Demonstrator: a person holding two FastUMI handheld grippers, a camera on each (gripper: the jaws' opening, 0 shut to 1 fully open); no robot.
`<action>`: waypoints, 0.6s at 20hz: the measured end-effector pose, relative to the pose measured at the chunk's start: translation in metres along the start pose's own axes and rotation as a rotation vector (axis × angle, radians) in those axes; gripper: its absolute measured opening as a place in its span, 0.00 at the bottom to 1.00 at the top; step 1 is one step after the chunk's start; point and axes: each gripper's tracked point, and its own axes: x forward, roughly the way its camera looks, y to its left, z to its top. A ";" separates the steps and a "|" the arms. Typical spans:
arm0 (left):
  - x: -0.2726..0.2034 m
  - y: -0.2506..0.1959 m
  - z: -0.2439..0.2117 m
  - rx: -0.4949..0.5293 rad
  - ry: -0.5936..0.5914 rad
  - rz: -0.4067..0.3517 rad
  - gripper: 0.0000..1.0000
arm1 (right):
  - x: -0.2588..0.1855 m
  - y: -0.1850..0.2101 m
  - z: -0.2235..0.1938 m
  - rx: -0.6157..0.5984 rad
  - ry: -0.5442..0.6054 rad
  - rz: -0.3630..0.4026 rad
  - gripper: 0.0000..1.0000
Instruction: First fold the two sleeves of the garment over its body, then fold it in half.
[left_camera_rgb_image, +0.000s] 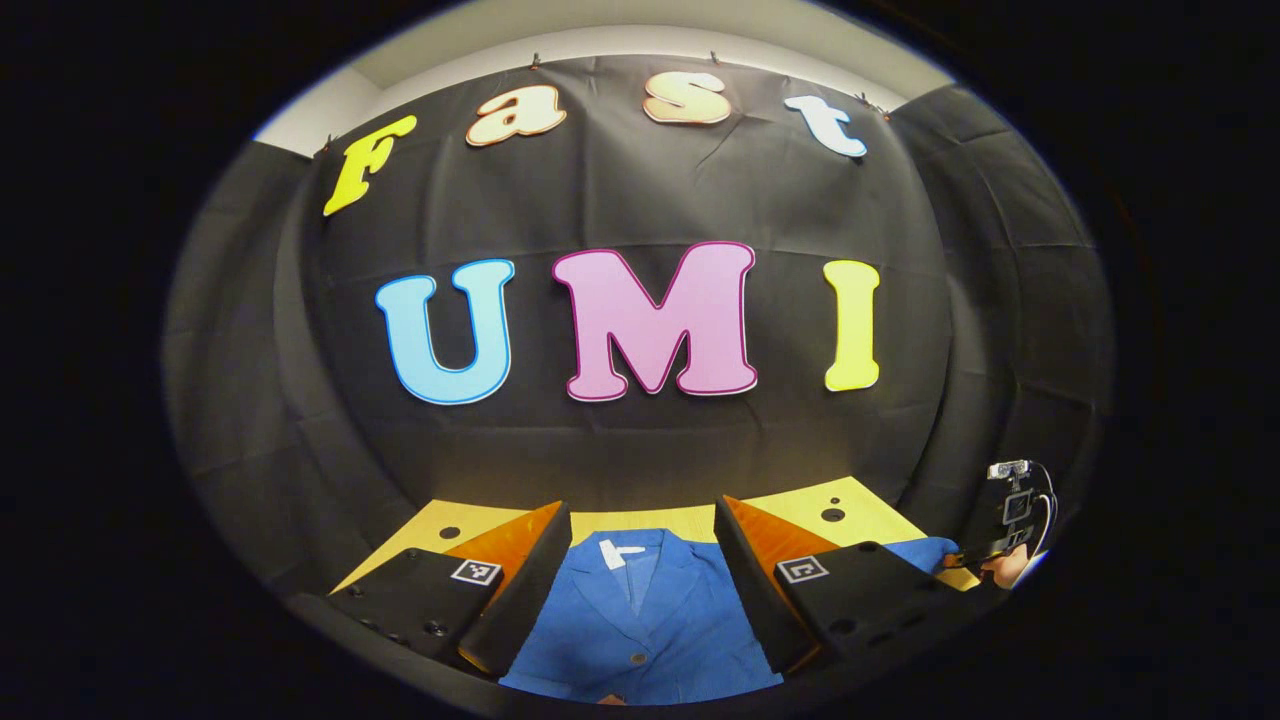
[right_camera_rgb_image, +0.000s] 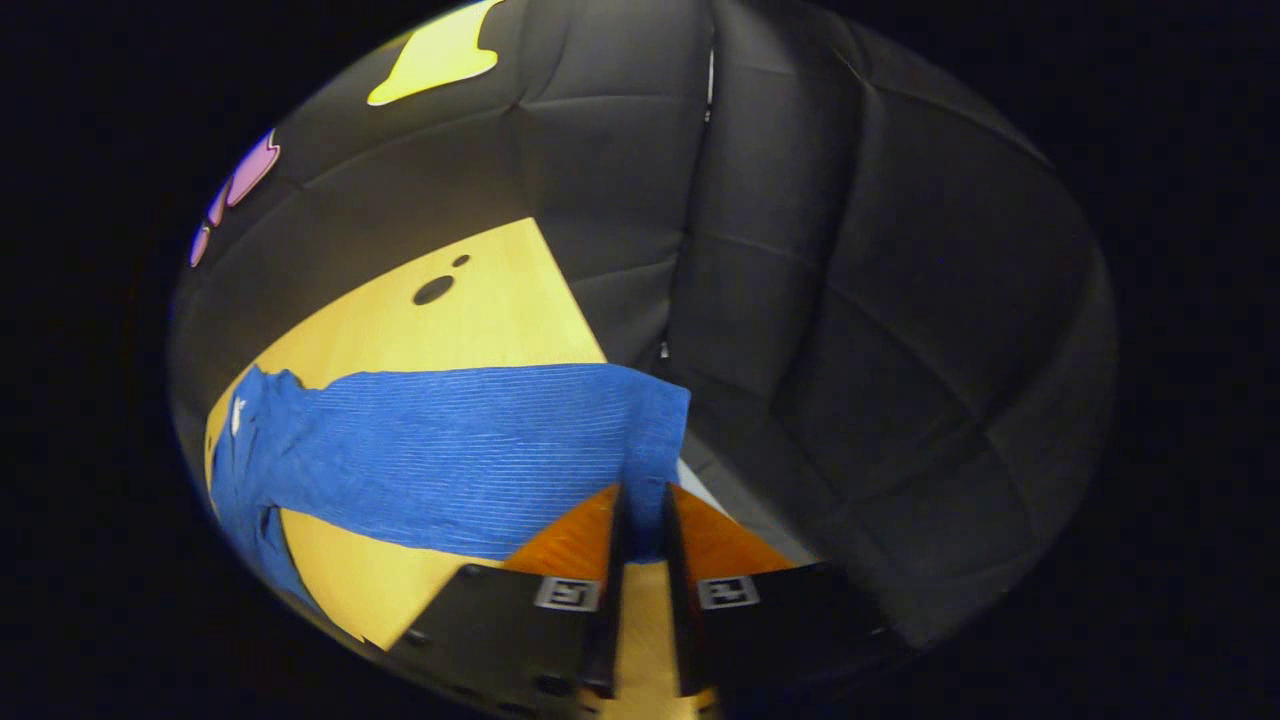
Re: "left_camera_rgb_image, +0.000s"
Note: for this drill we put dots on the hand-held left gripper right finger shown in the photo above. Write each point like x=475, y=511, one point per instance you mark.
x=750, y=585

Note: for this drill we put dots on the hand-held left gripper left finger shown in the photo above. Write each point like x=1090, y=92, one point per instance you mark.
x=530, y=590

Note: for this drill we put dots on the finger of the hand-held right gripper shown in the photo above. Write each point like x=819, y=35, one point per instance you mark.
x=972, y=555

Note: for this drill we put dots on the blue ribbed shirt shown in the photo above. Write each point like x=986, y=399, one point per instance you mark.
x=650, y=630

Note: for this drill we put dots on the black backdrop cloth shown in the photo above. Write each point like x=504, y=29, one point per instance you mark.
x=640, y=200

